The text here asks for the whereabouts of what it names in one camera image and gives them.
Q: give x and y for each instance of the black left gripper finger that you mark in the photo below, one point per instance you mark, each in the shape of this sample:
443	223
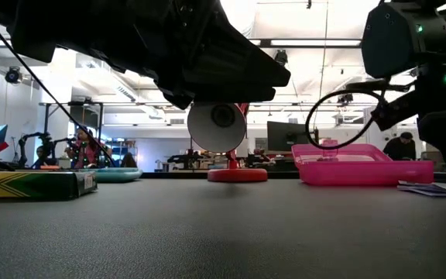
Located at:
246	69
215	95

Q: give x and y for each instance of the pink plastic pencil case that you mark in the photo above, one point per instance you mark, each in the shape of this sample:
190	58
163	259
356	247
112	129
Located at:
362	172

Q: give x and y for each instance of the yellow green crayon box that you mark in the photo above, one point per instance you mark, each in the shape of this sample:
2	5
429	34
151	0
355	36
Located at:
33	186

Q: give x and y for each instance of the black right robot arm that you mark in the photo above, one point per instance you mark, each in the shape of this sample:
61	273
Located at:
401	38

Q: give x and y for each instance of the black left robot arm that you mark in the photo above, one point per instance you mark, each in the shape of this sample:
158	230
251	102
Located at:
10	23

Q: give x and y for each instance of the black ceiling spotlight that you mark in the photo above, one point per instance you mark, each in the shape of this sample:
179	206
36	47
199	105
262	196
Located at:
282	57
13	75
345	98

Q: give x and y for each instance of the red desk lamp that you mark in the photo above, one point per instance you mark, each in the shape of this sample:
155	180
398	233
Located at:
203	131

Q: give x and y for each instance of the person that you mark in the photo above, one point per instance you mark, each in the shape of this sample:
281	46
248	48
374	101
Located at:
41	159
85	151
399	149

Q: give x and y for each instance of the black monitor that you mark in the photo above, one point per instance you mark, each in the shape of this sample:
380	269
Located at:
285	135

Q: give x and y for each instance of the teal bowl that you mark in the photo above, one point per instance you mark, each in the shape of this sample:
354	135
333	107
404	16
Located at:
118	175

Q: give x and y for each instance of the black background robot arms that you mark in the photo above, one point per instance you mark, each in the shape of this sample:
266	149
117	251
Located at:
47	141

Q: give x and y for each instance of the black overhead frame bar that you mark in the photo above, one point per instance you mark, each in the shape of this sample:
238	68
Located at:
308	43

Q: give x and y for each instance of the black metal frame stand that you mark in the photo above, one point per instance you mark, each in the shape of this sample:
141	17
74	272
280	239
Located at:
100	124

